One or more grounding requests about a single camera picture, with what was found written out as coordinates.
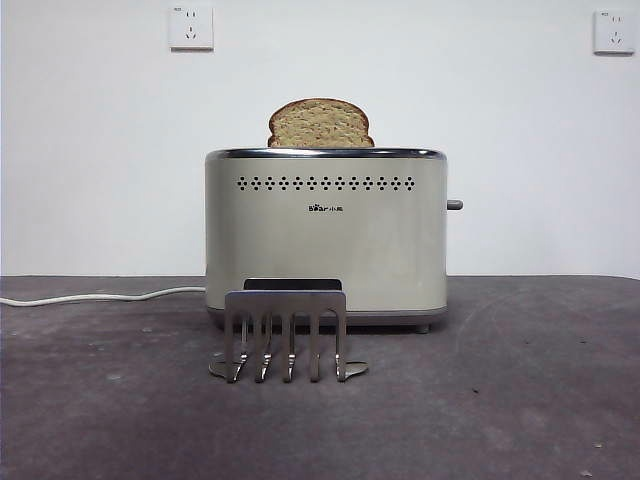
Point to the cream and chrome toaster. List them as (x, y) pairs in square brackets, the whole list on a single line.
[(325, 240)]

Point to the grey toaster lever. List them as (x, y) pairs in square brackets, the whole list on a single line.
[(455, 204)]

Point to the brown bread slice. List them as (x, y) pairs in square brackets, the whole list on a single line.
[(320, 125)]

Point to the stainless steel bread rack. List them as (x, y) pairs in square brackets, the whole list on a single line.
[(285, 303)]

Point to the white wall socket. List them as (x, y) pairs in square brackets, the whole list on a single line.
[(191, 29), (614, 33)]

